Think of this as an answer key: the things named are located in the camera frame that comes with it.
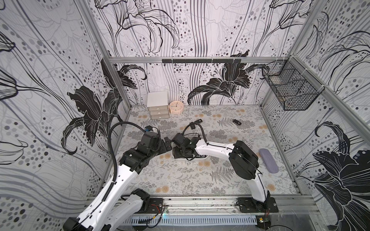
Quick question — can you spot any black car key upright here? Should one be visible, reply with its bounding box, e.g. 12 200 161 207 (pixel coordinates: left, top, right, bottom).
189 122 196 130

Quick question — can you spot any white cable duct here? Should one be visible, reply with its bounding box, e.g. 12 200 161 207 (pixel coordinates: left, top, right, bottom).
121 215 257 227

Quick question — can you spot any white mini drawer cabinet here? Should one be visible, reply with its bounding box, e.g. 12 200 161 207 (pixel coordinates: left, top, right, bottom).
147 91 170 120

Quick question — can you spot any black car key far right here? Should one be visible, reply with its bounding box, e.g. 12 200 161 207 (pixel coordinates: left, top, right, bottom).
233 119 242 126

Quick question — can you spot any black car key vw back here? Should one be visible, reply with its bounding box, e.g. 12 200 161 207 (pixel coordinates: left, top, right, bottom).
194 119 203 124

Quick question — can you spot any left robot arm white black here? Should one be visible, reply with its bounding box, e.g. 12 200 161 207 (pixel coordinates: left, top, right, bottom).
63 131 172 231

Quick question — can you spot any white storage tray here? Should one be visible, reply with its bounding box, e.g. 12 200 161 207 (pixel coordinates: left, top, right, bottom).
172 150 207 161

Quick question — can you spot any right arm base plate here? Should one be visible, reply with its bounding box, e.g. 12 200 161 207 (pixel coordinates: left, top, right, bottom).
236 197 279 213

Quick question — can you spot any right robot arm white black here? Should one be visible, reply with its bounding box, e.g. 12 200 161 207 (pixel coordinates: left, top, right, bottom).
172 133 270 203

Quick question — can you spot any black wall rail bar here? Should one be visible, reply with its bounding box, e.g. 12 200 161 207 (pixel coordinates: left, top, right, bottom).
161 58 241 64

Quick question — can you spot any purple tray lid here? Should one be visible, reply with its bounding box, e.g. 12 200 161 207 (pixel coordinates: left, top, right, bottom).
259 148 279 174

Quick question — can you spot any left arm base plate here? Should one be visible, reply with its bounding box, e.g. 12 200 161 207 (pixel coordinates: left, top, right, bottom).
137 197 164 214

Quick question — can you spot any pink round alarm clock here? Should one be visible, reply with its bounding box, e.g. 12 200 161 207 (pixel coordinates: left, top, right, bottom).
169 101 185 115

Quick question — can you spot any black wire wall basket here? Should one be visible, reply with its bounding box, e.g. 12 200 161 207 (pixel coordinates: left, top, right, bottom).
262 60 325 111

